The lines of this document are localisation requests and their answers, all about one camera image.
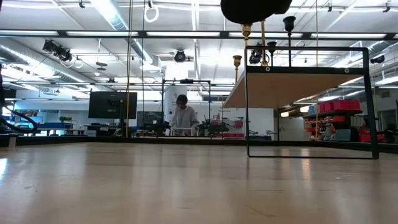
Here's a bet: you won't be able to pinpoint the black metal candlestick holder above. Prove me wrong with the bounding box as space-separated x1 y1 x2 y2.
266 40 277 67
282 16 297 68
220 0 294 25

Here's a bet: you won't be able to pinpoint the person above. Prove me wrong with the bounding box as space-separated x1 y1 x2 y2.
169 94 200 136

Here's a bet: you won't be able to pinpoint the red storage bins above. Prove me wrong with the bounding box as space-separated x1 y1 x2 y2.
222 119 245 138

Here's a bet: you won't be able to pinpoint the large black display screen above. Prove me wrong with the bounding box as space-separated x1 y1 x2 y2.
88 91 138 119

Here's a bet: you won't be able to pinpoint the rack with red bins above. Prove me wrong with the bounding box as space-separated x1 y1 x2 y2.
303 98 364 141

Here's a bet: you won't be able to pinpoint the black spotlight cluster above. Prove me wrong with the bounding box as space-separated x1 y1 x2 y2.
42 39 73 62

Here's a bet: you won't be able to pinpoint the round black ceiling camera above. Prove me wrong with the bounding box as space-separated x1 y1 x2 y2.
174 49 187 63

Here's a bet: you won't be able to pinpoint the black hanging cord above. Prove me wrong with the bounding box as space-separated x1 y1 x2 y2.
141 0 146 138

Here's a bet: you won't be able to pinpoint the black mounted camera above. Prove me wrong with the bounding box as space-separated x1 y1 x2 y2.
369 54 386 65
248 48 264 65

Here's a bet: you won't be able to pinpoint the wooden shelf with black frame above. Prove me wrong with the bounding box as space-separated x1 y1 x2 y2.
223 45 379 160

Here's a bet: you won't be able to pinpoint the white looped hanging cable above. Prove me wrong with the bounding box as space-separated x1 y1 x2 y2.
143 2 160 24

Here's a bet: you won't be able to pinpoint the black arm base cable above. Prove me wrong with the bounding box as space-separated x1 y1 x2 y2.
0 105 39 133

